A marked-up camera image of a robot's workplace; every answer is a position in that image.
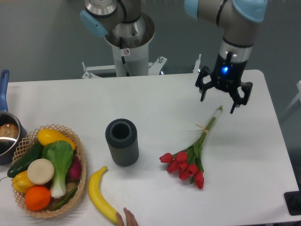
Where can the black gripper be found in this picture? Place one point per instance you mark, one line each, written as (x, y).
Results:
(229, 74)

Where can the red tulip bouquet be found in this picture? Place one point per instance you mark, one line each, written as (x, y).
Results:
(188, 162)

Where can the dark grey ribbed vase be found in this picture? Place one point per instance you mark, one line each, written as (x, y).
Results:
(122, 140)

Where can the yellow banana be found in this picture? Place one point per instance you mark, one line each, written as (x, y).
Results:
(97, 198)

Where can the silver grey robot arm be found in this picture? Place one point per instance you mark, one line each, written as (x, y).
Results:
(128, 30)

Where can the person's hand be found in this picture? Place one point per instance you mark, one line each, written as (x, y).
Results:
(130, 218)

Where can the white furniture at right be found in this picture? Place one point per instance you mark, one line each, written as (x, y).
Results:
(295, 103)

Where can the black device at edge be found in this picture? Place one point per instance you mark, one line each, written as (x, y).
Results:
(293, 202)

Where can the purple red radish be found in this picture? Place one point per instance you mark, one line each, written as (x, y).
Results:
(75, 169)

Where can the green bok choy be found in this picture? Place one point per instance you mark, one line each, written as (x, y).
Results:
(60, 153)

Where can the yellow squash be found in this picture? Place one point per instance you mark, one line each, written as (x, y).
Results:
(48, 136)

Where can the green bean pod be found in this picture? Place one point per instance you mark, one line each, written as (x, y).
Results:
(62, 202)

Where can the green cucumber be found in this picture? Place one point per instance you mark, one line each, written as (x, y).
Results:
(34, 153)

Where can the cream round bun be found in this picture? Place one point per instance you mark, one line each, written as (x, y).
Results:
(40, 171)

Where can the woven wicker basket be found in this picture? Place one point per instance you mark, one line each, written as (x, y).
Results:
(25, 145)

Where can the orange fruit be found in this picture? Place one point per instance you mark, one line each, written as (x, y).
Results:
(37, 198)

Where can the yellow bell pepper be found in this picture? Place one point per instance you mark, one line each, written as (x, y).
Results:
(21, 182)

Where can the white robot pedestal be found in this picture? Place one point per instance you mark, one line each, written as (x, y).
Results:
(131, 61)

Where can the white metal base frame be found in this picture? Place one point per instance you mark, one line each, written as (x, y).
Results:
(155, 68)

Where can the blue handled saucepan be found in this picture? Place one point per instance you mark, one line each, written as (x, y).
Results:
(11, 130)

